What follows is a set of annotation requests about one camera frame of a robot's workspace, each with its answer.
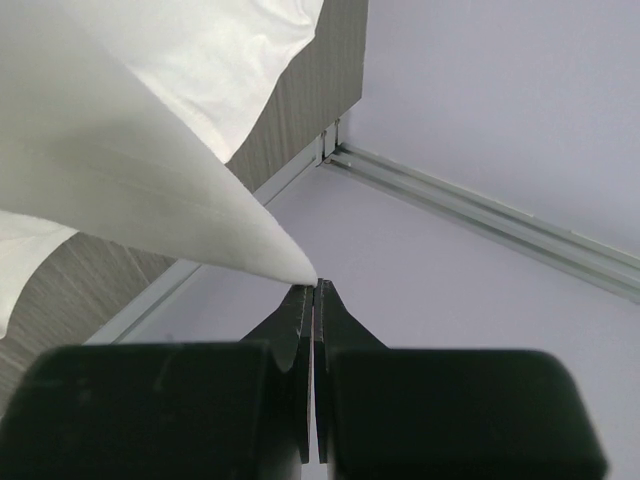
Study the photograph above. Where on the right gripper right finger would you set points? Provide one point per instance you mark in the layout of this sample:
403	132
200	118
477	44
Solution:
334	328

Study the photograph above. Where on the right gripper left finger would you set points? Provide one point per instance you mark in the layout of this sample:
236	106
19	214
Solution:
288	333

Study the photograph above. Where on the white robot-print t-shirt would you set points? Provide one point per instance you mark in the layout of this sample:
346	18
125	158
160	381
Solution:
119	118

